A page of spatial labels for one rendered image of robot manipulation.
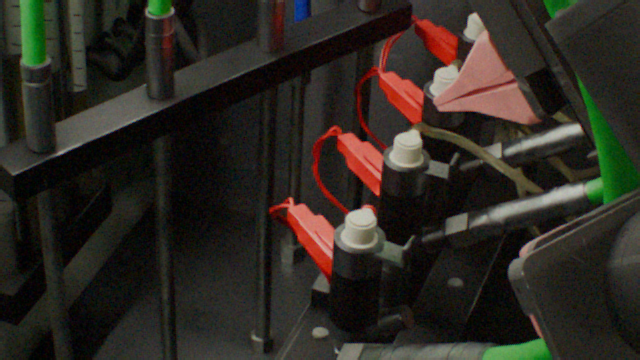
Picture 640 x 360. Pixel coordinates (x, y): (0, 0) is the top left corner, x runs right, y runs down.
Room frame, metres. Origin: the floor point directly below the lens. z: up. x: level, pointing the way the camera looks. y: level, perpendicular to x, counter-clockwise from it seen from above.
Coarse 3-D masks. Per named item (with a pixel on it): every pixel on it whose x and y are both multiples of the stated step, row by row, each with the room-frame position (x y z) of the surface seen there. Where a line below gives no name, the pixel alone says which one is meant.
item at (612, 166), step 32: (32, 0) 0.62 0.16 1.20; (544, 0) 0.40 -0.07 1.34; (576, 0) 0.40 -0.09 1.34; (32, 32) 0.62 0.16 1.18; (32, 64) 0.62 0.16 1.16; (608, 128) 0.38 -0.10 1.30; (608, 160) 0.37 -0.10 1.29; (608, 192) 0.37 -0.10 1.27; (512, 352) 0.39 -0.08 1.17; (544, 352) 0.38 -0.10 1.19
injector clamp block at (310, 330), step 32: (480, 192) 0.76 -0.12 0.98; (512, 192) 0.77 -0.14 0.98; (448, 256) 0.69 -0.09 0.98; (480, 256) 0.69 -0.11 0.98; (512, 256) 0.76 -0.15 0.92; (448, 288) 0.66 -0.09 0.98; (480, 288) 0.66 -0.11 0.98; (320, 320) 0.62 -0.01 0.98; (416, 320) 0.62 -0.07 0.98; (448, 320) 0.62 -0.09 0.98; (480, 320) 0.67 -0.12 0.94; (288, 352) 0.59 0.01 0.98; (320, 352) 0.59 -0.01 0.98
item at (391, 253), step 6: (384, 246) 0.55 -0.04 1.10; (390, 246) 0.55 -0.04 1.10; (396, 246) 0.55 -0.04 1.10; (402, 246) 0.55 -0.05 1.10; (378, 252) 0.55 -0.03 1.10; (384, 252) 0.55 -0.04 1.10; (390, 252) 0.55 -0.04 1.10; (396, 252) 0.55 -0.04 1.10; (378, 258) 0.54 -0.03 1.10; (384, 258) 0.54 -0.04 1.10; (390, 258) 0.54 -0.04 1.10; (396, 258) 0.54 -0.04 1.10; (396, 264) 0.54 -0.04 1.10
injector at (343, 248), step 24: (336, 240) 0.55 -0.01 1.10; (384, 240) 0.56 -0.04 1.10; (336, 264) 0.55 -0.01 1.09; (360, 264) 0.54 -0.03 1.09; (336, 288) 0.55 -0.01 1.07; (360, 288) 0.54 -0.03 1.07; (336, 312) 0.55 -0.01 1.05; (360, 312) 0.54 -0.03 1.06; (384, 312) 0.55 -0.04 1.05; (408, 312) 0.55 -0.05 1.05; (336, 336) 0.55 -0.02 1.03; (360, 336) 0.55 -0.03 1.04; (384, 336) 0.54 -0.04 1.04
